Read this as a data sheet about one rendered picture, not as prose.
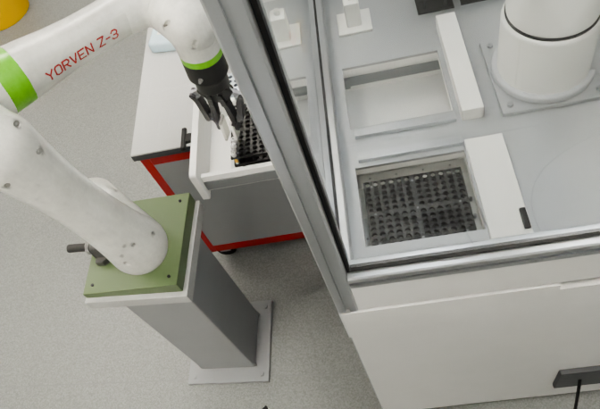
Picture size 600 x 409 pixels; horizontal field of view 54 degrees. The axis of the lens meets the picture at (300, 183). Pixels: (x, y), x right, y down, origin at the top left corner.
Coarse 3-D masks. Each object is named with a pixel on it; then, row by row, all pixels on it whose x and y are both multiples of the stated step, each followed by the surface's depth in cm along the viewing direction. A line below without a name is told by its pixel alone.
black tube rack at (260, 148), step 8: (248, 112) 155; (248, 120) 154; (240, 128) 156; (248, 128) 152; (240, 136) 151; (248, 136) 154; (256, 136) 150; (240, 144) 150; (248, 144) 153; (256, 144) 148; (240, 152) 148; (248, 152) 148; (256, 152) 151; (264, 152) 146; (240, 160) 150; (248, 160) 150; (256, 160) 149; (264, 160) 149
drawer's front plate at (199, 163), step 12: (192, 120) 154; (204, 120) 159; (192, 132) 151; (204, 132) 157; (192, 144) 149; (204, 144) 156; (192, 156) 147; (204, 156) 154; (192, 168) 145; (204, 168) 152; (192, 180) 145; (204, 192) 149
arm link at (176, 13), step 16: (160, 0) 114; (176, 0) 112; (192, 0) 112; (160, 16) 113; (176, 16) 111; (192, 16) 111; (160, 32) 117; (176, 32) 112; (192, 32) 112; (208, 32) 114; (176, 48) 117; (192, 48) 115; (208, 48) 117; (192, 64) 120; (208, 64) 120
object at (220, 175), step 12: (228, 120) 164; (216, 132) 162; (216, 144) 160; (228, 144) 159; (216, 156) 157; (228, 156) 157; (216, 168) 155; (228, 168) 154; (240, 168) 146; (252, 168) 145; (264, 168) 145; (204, 180) 148; (216, 180) 148; (228, 180) 148; (240, 180) 149; (252, 180) 149
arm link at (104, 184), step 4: (92, 180) 135; (96, 180) 135; (100, 180) 135; (104, 180) 135; (96, 184) 134; (100, 184) 134; (104, 184) 134; (108, 184) 134; (104, 188) 133; (108, 188) 133; (112, 188) 134; (116, 188) 135; (108, 192) 132; (112, 192) 132; (116, 192) 133; (120, 192) 134; (116, 196) 132; (120, 196) 132; (124, 196) 133; (120, 200) 131; (124, 200) 132; (128, 200) 133; (136, 204) 133
